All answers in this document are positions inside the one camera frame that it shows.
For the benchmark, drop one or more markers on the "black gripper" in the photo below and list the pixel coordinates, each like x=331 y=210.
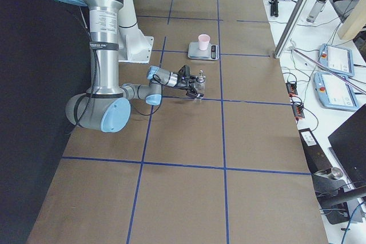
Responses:
x=181 y=84

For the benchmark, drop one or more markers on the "clear glass sauce bottle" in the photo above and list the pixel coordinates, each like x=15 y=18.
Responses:
x=200 y=81

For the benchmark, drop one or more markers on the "pink plastic cup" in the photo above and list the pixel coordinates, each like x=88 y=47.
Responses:
x=203 y=42

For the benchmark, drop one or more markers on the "grey digital kitchen scale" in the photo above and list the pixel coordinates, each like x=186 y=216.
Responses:
x=211 y=53

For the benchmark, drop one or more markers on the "black orange power strip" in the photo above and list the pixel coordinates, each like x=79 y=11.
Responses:
x=296 y=102

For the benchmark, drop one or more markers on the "lower teach pendant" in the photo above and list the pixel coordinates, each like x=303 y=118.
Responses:
x=333 y=93

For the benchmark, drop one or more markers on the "teach pendant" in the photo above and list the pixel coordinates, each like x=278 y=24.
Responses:
x=337 y=59
x=333 y=93

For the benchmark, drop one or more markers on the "grey water bottle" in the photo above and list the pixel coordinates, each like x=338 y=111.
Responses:
x=316 y=10

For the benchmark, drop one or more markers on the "upper teach pendant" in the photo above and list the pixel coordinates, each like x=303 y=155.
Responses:
x=337 y=59

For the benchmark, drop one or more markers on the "black box with label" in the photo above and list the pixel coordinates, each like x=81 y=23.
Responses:
x=314 y=154

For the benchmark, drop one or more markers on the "black monitor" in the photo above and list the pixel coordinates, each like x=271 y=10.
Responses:
x=348 y=144

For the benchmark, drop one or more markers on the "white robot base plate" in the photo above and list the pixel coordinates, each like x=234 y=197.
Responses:
x=136 y=52

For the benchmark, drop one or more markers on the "aluminium frame post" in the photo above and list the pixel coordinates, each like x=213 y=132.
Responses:
x=290 y=27

